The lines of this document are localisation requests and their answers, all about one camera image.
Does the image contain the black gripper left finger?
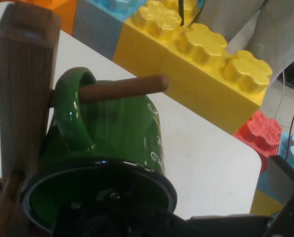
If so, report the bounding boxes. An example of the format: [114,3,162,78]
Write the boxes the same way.
[52,189,138,237]

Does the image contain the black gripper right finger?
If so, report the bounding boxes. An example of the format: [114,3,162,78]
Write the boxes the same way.
[262,155,294,237]

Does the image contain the green ceramic mug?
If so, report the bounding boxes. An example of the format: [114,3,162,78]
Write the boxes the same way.
[22,66,178,237]

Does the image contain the light blue toy building block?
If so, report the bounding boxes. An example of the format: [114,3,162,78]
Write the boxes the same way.
[255,132,294,205]
[87,0,147,23]

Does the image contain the yellow toy building block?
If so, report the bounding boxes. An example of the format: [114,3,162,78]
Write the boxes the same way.
[250,190,285,216]
[112,0,273,136]

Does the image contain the red toy building block small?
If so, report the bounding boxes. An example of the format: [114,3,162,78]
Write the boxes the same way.
[233,110,283,158]

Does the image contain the grey trousers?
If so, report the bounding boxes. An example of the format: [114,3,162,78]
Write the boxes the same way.
[200,0,294,83]

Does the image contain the brown wooden mug tree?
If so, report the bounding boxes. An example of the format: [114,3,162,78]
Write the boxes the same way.
[0,2,169,237]

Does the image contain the grey toy building block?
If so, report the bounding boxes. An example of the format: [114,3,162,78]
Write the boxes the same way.
[73,0,124,61]

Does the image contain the orange toy building block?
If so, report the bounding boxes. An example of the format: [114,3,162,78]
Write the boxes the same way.
[0,0,78,35]

